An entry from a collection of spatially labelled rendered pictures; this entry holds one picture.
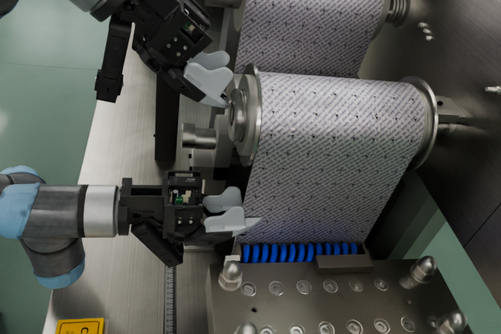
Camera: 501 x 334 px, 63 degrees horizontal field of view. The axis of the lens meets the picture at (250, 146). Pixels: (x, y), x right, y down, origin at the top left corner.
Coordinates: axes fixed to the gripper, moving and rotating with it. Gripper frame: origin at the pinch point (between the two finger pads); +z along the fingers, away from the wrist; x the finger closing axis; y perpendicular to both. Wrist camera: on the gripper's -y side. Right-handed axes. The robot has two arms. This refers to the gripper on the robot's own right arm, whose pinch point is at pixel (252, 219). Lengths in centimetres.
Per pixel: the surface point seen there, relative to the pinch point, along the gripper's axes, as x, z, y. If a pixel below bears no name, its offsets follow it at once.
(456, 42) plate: 13.4, 30.1, 26.6
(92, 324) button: -7.7, -24.1, -16.6
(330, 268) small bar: -6.4, 12.7, -4.4
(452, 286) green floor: 46, 123, -109
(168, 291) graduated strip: -1.1, -12.3, -19.0
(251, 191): -0.2, -1.3, 6.7
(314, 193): -0.2, 8.5, 6.5
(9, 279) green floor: 57, -71, -109
